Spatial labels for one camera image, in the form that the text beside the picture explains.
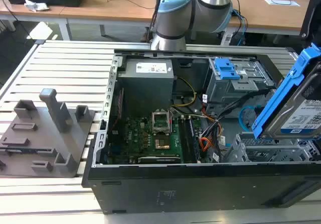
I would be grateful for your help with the wooden desk with cutout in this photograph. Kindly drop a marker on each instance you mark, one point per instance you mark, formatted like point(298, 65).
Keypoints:
point(270, 15)

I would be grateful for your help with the blue drive cage latch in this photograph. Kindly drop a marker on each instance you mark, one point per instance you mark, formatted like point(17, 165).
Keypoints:
point(227, 69)

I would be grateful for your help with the locking lever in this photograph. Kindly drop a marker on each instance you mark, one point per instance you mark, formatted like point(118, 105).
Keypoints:
point(170, 119)

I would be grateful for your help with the metal drive cage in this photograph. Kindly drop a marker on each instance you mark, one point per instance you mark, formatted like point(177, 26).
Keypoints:
point(225, 88)

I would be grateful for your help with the white paper sheet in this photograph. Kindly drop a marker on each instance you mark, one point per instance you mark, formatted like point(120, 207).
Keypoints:
point(282, 2)

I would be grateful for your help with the long wooden desk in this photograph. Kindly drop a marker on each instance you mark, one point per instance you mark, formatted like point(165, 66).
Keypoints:
point(100, 8)

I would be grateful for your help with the crumpled white paper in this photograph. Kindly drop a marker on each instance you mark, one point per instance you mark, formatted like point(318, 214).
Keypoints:
point(35, 6)

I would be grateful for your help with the hard disk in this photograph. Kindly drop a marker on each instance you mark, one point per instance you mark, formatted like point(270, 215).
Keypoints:
point(276, 103)

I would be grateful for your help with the black RAM slot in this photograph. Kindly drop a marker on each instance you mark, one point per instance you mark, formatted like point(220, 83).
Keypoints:
point(185, 141)
point(193, 141)

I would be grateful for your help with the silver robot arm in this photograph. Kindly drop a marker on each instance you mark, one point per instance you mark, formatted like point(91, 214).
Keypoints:
point(173, 20)

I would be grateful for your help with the grey parts rack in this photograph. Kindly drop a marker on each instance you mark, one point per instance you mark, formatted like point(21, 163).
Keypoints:
point(45, 143)

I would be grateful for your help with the green motherboard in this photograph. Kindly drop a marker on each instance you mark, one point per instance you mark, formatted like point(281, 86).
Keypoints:
point(140, 138)

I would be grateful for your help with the black open PC case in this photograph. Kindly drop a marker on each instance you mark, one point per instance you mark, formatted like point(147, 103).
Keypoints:
point(200, 191)

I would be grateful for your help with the grey power supply unit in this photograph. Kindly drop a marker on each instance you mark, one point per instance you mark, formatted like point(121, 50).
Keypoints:
point(145, 83)

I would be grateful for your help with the CPU socket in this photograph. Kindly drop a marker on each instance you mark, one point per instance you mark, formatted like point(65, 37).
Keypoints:
point(162, 143)

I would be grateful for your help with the black expansion slot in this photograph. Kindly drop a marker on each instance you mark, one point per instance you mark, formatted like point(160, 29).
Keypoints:
point(158, 159)

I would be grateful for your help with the metal disk bay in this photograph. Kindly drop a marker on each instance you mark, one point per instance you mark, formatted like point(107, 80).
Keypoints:
point(270, 151)

